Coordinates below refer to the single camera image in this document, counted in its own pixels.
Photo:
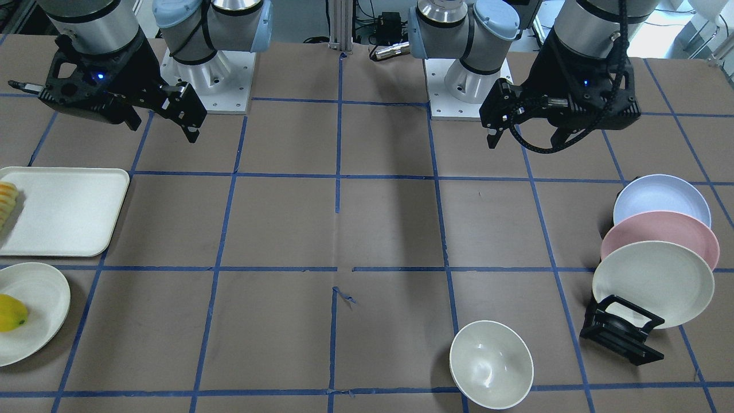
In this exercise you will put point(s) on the white rectangular tray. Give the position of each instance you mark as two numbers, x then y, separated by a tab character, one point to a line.
63	211

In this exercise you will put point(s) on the silver metal connector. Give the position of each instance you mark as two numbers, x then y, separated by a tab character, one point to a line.
389	52

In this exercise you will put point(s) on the sliced bread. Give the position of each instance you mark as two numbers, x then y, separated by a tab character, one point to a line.
9	196

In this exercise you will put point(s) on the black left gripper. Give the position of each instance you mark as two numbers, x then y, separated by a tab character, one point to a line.
543	76

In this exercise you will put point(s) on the white plate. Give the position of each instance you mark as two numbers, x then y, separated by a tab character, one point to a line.
46	293

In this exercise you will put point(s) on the pink plate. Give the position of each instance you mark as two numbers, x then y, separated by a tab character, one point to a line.
662	225

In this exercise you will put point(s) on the blue plate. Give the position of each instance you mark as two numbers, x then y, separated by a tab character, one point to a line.
661	192

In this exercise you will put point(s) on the cream plate in rack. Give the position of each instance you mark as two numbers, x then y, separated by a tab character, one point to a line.
666	279

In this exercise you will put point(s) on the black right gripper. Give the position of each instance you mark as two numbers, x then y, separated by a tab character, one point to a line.
139	70

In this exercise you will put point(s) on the yellow lemon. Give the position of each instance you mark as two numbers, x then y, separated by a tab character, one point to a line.
14	313

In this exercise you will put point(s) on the white bowl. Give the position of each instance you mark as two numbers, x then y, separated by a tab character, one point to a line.
491	365

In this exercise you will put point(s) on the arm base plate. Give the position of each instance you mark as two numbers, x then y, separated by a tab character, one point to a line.
447	97
229	86

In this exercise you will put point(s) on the aluminium frame post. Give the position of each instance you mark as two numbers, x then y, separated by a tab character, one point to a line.
341	22

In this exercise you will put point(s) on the black power adapter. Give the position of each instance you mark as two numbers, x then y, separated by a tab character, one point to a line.
389	26

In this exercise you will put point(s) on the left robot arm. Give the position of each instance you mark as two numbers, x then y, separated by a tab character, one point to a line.
485	29

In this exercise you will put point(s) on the black plate rack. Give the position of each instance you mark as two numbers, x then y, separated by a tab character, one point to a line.
618	335

